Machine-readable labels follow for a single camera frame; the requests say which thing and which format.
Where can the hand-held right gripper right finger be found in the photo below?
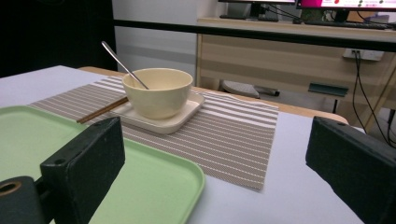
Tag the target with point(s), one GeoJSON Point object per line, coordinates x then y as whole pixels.
{"type": "Point", "coordinates": [358, 161]}

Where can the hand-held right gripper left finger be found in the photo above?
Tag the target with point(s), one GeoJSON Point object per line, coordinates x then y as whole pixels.
{"type": "Point", "coordinates": [90, 161]}

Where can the brown wooden chopstick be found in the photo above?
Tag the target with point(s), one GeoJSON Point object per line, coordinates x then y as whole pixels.
{"type": "Point", "coordinates": [102, 109]}

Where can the light green plastic tray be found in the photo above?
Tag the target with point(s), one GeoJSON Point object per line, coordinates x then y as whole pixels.
{"type": "Point", "coordinates": [155, 186]}

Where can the cream round bowl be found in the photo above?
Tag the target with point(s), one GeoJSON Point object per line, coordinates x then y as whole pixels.
{"type": "Point", "coordinates": [162, 99]}

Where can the cream square plate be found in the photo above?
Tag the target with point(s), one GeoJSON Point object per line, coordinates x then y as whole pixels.
{"type": "Point", "coordinates": [182, 119]}

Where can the silver metal spoon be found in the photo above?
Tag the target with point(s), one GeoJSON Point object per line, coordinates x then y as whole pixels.
{"type": "Point", "coordinates": [116, 59]}

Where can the dark label on desk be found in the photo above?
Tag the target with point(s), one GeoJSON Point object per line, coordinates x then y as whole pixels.
{"type": "Point", "coordinates": [328, 89]}

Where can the white power strip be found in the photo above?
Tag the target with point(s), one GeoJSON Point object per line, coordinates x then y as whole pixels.
{"type": "Point", "coordinates": [367, 55]}

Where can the light wooden desk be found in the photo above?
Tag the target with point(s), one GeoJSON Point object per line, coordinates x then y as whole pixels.
{"type": "Point", "coordinates": [280, 67]}

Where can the brown white striped placemat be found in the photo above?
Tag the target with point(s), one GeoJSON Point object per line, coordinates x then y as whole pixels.
{"type": "Point", "coordinates": [233, 140]}

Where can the white cabinet panel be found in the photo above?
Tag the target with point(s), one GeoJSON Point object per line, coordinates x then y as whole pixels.
{"type": "Point", "coordinates": [149, 46]}

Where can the black curtain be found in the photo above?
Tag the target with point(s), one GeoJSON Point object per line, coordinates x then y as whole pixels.
{"type": "Point", "coordinates": [46, 31]}

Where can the black keyboard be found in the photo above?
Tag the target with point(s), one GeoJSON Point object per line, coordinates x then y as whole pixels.
{"type": "Point", "coordinates": [342, 25]}

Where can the grey object under desk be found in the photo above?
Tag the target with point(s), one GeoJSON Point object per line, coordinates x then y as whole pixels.
{"type": "Point", "coordinates": [239, 88]}

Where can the computer monitor with pink screen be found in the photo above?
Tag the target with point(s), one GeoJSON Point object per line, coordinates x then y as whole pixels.
{"type": "Point", "coordinates": [348, 3]}

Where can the dark computer monitor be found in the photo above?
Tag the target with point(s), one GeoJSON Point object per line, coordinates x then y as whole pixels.
{"type": "Point", "coordinates": [257, 9]}

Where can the black horizontal frame bar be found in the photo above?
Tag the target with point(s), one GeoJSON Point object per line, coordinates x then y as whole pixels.
{"type": "Point", "coordinates": [249, 32]}

